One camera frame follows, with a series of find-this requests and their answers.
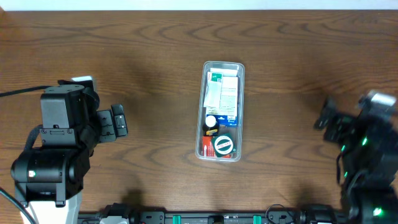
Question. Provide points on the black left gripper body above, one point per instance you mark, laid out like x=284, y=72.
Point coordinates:
x=106, y=125

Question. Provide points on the clear plastic container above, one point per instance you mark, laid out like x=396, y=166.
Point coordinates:
x=228, y=69

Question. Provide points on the green box round logo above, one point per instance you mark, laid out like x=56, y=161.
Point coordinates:
x=223, y=145

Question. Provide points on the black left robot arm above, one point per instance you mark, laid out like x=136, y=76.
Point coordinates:
x=48, y=174

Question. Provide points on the black mounting rail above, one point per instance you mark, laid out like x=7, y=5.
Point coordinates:
x=275, y=214

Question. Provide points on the dark bottle white cap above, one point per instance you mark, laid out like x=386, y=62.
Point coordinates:
x=210, y=126

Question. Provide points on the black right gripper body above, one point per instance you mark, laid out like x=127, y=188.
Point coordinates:
x=342, y=123

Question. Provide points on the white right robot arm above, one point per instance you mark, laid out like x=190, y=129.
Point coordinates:
x=367, y=162

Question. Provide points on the blue white medicine box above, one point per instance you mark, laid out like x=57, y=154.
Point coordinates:
x=227, y=113

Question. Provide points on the white green Panadol box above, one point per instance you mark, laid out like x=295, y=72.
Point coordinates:
x=213, y=89

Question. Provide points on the red Panadol box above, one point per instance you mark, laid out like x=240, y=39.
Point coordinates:
x=207, y=149

